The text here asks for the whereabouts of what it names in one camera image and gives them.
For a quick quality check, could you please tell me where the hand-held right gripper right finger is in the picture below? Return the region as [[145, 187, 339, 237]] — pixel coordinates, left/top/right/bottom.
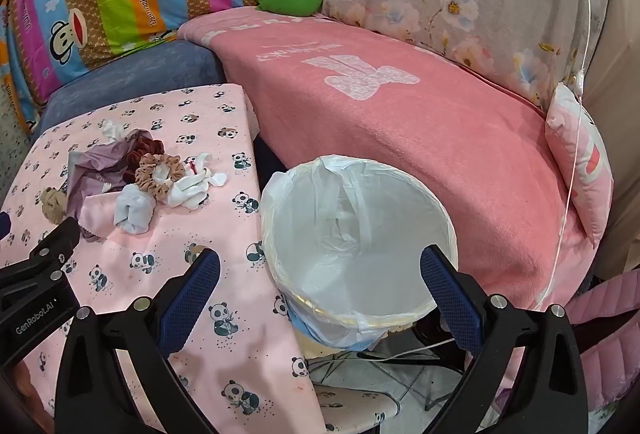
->
[[420, 244, 589, 434]]

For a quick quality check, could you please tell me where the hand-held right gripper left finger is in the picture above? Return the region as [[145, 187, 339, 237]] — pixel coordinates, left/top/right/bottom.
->
[[54, 248, 222, 434]]

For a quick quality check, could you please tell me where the tan scrunchie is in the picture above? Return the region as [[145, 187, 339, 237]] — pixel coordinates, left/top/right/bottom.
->
[[40, 186, 68, 222]]

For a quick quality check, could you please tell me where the pink satin cloth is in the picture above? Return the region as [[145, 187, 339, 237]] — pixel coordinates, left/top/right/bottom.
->
[[80, 194, 126, 242]]

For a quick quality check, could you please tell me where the light blue sock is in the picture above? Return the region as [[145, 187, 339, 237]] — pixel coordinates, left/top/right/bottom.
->
[[112, 186, 158, 235]]

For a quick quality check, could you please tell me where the purple cloth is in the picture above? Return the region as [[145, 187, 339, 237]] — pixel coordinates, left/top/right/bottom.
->
[[65, 129, 151, 220]]

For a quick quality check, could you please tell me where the white ruffled cloth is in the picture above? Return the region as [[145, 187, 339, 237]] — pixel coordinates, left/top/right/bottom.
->
[[165, 166, 228, 212]]

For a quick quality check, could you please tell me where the bin with white bag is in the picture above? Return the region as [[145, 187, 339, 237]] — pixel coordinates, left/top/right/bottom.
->
[[260, 155, 459, 357]]

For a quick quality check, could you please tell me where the beige brown scrunchie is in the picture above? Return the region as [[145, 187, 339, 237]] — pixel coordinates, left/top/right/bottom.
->
[[135, 153, 187, 205]]

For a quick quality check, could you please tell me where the small white cloth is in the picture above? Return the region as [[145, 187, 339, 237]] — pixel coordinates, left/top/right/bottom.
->
[[101, 119, 133, 145]]

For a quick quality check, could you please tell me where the dark red scrunchie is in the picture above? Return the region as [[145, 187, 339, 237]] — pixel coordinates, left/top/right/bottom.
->
[[125, 136, 166, 185]]

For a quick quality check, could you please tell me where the white sock with red trim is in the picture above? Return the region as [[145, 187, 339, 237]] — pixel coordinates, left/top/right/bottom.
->
[[185, 153, 216, 177]]

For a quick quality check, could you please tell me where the grey patterned sofa cover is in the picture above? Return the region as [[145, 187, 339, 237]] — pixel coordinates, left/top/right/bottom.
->
[[0, 79, 41, 195]]

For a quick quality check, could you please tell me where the stool with panda cover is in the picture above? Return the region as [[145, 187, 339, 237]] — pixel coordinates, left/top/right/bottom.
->
[[310, 384, 401, 434]]

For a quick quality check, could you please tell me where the pink panda print tablecloth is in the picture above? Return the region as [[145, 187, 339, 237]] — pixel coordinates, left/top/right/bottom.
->
[[0, 84, 321, 434]]

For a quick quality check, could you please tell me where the pink padded jacket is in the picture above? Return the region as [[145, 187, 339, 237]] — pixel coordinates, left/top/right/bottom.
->
[[565, 269, 640, 415]]

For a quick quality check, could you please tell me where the pink blanket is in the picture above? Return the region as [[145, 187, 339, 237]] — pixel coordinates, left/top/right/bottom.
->
[[177, 11, 601, 315]]

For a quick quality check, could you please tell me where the pink and white pillow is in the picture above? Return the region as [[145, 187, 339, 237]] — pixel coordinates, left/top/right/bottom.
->
[[545, 81, 615, 250]]

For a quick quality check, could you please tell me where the blue grey folded blanket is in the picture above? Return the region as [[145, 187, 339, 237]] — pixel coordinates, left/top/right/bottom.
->
[[30, 39, 227, 135]]

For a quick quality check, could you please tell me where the white cable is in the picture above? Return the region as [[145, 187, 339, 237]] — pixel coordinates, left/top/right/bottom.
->
[[542, 0, 596, 310]]

